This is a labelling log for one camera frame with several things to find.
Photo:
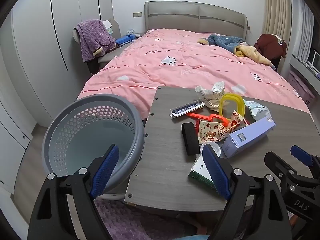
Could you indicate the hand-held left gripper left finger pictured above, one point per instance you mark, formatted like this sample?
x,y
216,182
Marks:
x,y
106,168

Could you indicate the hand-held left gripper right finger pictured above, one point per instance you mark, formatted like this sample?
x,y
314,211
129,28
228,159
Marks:
x,y
216,173

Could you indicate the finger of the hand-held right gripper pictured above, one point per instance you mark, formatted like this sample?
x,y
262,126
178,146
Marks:
x,y
300,153
277,163

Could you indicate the grey perforated plastic bin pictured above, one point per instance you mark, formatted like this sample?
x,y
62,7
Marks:
x,y
82,135

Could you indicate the cream red snack wrapper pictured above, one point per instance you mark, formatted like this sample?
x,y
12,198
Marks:
x,y
235,119
210,133

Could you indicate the long playing card box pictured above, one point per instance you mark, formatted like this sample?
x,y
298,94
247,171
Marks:
x,y
186,108

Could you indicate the green white carton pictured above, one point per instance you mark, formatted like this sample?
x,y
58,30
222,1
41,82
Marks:
x,y
200,170

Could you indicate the lavender cardboard box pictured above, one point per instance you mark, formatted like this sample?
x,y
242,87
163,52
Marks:
x,y
250,135

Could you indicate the black foam block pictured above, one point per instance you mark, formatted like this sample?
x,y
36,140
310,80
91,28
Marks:
x,y
190,140

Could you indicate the white blue plastic packet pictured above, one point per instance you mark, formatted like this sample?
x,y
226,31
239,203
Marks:
x,y
257,108

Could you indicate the orange plastic tool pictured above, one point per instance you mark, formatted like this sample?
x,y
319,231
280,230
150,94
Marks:
x,y
200,116

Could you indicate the purple rug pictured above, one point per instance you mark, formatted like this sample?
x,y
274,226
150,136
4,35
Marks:
x,y
140,220

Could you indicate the pink storage box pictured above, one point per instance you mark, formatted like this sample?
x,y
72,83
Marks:
x,y
301,87

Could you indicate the crumpled white paper wrapper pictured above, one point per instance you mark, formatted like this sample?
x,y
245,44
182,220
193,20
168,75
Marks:
x,y
212,92

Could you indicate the yellow fleece garment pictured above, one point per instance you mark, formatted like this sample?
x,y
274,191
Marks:
x,y
252,53

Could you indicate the brown garment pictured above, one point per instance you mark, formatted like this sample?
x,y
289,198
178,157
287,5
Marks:
x,y
270,46

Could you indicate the bed with pink cover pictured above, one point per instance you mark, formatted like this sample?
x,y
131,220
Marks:
x,y
175,70

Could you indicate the blue long box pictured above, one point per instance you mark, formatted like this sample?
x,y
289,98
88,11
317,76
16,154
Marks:
x,y
124,40

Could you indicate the purple fleece robe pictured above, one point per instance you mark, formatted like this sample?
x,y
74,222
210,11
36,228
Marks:
x,y
93,38

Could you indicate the blue fleece pajamas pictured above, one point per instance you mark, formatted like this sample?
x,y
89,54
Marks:
x,y
225,42

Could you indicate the white wardrobe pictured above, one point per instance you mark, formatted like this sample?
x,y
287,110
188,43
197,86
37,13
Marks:
x,y
37,55

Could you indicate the tissue pack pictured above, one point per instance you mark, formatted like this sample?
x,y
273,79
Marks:
x,y
130,31

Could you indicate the grey chair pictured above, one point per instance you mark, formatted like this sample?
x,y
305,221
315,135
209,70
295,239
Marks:
x,y
115,28

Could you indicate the white flat pad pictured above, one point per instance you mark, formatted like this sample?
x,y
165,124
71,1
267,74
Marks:
x,y
107,24

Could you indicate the beige curtain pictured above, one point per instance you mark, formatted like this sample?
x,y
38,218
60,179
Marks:
x,y
276,7

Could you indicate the grey upholstered bed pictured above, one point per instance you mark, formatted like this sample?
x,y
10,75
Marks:
x,y
195,15

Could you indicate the wall switch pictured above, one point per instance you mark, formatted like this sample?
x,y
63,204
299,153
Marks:
x,y
137,14

